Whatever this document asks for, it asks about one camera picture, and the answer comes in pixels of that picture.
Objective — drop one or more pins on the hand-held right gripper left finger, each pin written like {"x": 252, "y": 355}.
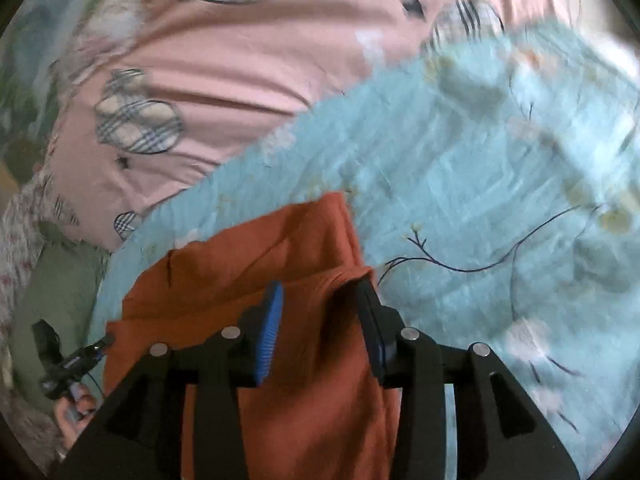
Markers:
{"x": 269, "y": 330}

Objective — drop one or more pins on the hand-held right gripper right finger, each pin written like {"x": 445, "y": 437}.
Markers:
{"x": 374, "y": 325}

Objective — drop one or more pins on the rust orange garment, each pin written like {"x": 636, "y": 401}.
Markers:
{"x": 310, "y": 260}

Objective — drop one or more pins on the person's left hand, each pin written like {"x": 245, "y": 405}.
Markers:
{"x": 74, "y": 412}

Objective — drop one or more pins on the green cloth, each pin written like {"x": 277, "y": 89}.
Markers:
{"x": 60, "y": 285}

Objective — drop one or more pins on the floral patterned fabric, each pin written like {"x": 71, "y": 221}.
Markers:
{"x": 22, "y": 240}

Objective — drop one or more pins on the light blue floral blanket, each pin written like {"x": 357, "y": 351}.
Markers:
{"x": 450, "y": 170}

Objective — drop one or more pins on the pink printed bed sheet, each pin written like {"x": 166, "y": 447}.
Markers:
{"x": 240, "y": 75}

